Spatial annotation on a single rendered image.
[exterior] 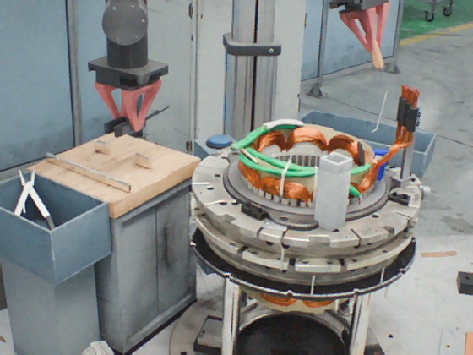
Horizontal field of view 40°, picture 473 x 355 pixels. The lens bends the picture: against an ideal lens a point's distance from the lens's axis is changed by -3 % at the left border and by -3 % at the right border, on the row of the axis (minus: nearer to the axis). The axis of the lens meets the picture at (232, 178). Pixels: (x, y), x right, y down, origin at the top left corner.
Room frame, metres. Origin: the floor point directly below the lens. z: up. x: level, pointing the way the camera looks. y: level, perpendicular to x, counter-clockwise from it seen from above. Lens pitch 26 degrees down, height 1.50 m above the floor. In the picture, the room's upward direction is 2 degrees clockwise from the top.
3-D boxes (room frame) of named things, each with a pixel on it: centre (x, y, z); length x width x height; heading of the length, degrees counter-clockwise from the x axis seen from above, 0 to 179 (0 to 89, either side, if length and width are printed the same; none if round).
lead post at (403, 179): (0.84, -0.24, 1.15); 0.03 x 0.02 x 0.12; 130
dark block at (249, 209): (0.73, -0.03, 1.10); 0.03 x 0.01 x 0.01; 47
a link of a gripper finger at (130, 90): (0.90, 0.15, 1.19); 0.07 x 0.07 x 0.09; 57
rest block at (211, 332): (0.83, 0.02, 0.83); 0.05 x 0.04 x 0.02; 166
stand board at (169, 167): (0.94, 0.18, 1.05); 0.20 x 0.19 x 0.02; 146
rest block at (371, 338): (0.83, -0.22, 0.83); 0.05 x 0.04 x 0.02; 12
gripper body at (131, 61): (0.90, 0.15, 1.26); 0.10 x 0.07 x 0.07; 57
